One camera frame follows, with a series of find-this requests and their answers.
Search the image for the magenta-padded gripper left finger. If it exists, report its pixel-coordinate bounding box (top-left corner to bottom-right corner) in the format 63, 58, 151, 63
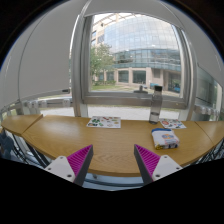
44, 144, 94, 187

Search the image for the sticker sheet with green pictures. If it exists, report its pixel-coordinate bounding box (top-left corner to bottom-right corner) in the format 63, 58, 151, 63
86, 115, 122, 129

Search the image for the grey window handle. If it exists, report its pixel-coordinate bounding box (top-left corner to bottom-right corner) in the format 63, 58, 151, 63
133, 85, 150, 95

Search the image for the white rail with knobs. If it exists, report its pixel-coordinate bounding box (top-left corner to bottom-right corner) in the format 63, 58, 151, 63
19, 97, 73, 112
194, 103, 222, 118

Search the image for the clear grey drink bottle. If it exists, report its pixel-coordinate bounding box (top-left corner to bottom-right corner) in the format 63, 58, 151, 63
148, 85, 164, 125

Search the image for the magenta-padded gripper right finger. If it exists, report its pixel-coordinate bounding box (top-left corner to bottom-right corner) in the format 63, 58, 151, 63
133, 143, 184, 186

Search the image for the glass fronted building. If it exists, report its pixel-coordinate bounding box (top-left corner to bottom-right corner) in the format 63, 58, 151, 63
91, 13, 184, 93

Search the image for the green tree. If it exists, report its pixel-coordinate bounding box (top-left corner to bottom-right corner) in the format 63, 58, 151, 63
89, 43, 116, 86

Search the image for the grey window frame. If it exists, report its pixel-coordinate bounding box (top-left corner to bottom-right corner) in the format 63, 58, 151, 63
69, 6, 202, 122

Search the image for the white roller blind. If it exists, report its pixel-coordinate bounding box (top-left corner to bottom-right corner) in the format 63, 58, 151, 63
17, 0, 92, 102

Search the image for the white cartoon print towel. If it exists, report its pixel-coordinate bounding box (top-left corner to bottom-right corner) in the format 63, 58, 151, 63
150, 127, 181, 150

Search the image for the sticker sheet with red circle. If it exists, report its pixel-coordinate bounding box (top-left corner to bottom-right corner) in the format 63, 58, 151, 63
159, 118, 188, 130

